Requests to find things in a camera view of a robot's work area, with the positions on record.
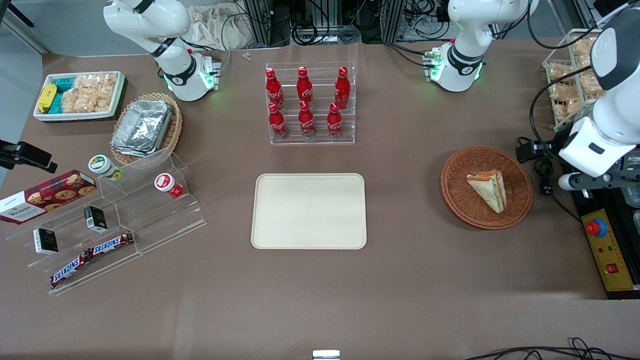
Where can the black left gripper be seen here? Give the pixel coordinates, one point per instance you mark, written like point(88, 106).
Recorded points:
point(549, 148)

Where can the triangular sandwich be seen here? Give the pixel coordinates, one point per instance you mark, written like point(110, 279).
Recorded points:
point(489, 189)

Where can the right arm base connector block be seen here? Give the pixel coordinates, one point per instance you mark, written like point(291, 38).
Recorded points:
point(212, 72)

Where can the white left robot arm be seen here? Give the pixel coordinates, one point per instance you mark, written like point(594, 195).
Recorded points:
point(465, 60)

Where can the round brown wicker basket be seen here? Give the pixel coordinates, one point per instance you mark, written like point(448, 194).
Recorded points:
point(465, 205)

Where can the beige rectangular serving tray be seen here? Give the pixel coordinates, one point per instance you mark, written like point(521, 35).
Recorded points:
point(309, 211)

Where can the oval light wicker basket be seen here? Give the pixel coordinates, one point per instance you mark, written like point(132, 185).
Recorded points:
point(174, 131)

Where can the bagged pastry snack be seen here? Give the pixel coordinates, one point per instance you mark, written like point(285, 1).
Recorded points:
point(561, 73)
point(584, 46)
point(567, 109)
point(591, 84)
point(564, 91)
point(584, 61)

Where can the red emergency stop button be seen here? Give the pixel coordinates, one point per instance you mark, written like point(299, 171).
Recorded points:
point(595, 228)

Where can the steel insert pan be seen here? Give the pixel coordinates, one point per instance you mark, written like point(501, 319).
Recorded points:
point(632, 195)

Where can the yellow control panel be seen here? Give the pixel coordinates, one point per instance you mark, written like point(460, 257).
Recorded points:
point(612, 250)

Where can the red cola bottle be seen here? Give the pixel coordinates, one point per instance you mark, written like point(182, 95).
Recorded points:
point(277, 122)
point(306, 121)
point(304, 87)
point(273, 89)
point(342, 89)
point(334, 122)

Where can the clear acrylic bottle rack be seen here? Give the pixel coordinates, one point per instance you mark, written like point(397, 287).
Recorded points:
point(320, 137)

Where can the white cloth bag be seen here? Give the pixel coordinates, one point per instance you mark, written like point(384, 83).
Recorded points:
point(215, 25)

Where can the red-lidded white cup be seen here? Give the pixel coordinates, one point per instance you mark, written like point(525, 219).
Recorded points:
point(166, 183)

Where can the clear acrylic step display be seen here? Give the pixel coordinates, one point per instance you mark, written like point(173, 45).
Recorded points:
point(150, 220)

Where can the stacked aluminium foil containers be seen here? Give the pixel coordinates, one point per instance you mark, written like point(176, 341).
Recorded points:
point(142, 127)

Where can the green-lidded white cup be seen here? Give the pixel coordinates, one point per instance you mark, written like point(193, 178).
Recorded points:
point(102, 165)

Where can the Snickers chocolate bar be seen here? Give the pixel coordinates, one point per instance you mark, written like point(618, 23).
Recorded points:
point(111, 244)
point(70, 269)

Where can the clear bag of crackers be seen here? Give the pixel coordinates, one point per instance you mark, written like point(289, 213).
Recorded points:
point(97, 81)
point(95, 101)
point(69, 101)

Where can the small black white box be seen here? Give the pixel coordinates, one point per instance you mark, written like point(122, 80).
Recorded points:
point(46, 241)
point(95, 218)

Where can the white rectangular snack bin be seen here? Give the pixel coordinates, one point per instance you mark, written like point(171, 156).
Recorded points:
point(75, 115)

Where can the teal snack packet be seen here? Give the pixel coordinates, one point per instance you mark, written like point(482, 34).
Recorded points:
point(56, 103)
point(65, 84)

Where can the red tartan cookie box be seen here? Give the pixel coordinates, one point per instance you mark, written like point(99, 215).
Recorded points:
point(47, 196)

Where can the yellow snack packet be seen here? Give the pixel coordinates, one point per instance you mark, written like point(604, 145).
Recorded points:
point(46, 97)

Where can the black tripod leg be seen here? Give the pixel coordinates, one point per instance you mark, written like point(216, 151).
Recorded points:
point(17, 15)

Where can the red rocker switch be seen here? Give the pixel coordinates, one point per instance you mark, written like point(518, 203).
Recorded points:
point(612, 268)

